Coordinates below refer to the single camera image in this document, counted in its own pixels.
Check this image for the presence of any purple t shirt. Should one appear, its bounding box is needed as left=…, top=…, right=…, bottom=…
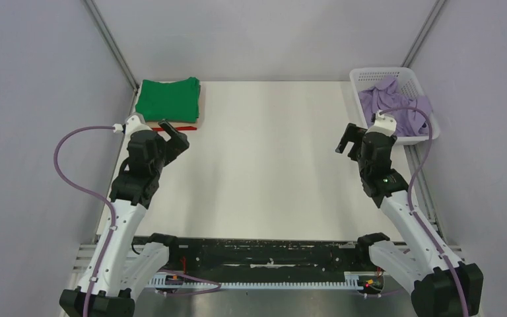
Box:
left=358, top=75, right=432, bottom=137

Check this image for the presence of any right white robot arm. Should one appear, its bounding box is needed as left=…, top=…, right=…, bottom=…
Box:
left=335, top=114, right=484, bottom=316

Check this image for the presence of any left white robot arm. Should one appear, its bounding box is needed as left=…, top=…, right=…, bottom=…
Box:
left=53, top=113, right=189, bottom=316

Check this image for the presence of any folded red t shirt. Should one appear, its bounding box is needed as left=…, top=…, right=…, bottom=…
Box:
left=151, top=126, right=198, bottom=132

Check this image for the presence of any folded green t shirt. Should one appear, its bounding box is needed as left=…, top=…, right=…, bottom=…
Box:
left=134, top=77, right=202, bottom=123

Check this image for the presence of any white plastic basket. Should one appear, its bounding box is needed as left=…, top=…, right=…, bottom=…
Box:
left=349, top=67, right=440, bottom=145

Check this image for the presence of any white slotted cable duct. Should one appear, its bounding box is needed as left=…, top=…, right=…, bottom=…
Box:
left=145, top=273, right=384, bottom=292

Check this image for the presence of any aluminium front frame rail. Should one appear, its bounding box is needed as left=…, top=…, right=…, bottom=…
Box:
left=73, top=244, right=471, bottom=275

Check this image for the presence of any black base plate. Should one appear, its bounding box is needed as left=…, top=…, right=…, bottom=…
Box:
left=133, top=233, right=377, bottom=283

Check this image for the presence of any left aluminium corner rail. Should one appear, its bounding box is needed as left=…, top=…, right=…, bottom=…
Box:
left=81, top=0, right=139, bottom=94

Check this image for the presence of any aluminium corner rail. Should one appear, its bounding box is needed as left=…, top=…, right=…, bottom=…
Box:
left=401, top=0, right=449, bottom=68
left=81, top=0, right=139, bottom=94

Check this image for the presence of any right aluminium corner rail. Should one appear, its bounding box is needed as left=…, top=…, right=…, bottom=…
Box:
left=401, top=0, right=449, bottom=68

